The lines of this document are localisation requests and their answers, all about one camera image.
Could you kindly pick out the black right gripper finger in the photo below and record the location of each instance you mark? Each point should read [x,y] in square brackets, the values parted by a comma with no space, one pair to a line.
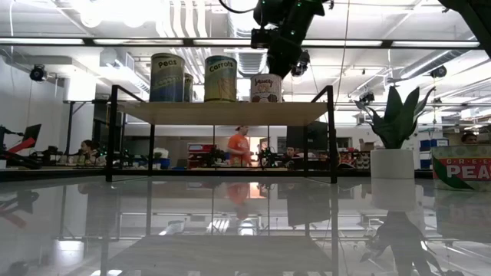
[282,63]

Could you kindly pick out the white Saucy beans can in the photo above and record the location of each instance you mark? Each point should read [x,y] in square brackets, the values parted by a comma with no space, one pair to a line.
[264,92]

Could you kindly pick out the teal yellow Carrots can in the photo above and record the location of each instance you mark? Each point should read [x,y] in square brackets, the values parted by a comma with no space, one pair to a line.
[220,82]

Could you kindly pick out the olive yellow tin can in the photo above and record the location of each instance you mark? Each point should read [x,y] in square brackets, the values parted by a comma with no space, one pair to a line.
[188,88]

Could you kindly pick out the blue Peas can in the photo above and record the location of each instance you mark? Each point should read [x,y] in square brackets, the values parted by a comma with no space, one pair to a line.
[167,84]

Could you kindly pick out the dotted Green Peas can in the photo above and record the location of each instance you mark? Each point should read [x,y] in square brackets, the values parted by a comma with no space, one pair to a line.
[464,170]

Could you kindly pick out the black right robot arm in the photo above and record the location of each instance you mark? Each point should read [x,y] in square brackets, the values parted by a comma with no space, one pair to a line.
[295,11]

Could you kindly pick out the black screen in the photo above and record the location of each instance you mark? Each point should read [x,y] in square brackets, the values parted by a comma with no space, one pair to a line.
[303,136]

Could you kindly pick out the black ceiling spotlight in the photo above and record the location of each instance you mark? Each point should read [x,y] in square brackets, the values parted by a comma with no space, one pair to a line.
[367,97]
[438,71]
[38,73]

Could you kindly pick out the person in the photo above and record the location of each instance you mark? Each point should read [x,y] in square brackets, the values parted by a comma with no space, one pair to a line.
[468,137]
[88,151]
[290,155]
[238,147]

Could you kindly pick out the red tool cart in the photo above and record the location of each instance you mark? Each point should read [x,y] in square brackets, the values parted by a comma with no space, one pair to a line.
[199,151]

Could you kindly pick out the green plant in white pot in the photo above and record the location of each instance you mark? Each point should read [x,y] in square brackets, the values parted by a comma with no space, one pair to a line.
[392,163]

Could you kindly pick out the blue storage bins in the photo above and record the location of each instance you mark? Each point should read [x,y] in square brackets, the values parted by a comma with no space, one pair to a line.
[433,147]

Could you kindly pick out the black and red equipment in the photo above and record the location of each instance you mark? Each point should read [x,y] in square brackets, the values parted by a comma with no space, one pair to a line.
[23,161]

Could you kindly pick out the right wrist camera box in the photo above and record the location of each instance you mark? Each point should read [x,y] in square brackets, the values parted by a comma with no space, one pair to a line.
[261,38]

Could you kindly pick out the wooden shelf with black frame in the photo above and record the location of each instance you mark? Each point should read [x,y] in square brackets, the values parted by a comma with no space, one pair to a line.
[222,113]

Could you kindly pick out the black aluminium rig frame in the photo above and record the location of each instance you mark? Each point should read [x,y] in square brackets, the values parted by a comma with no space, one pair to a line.
[57,174]

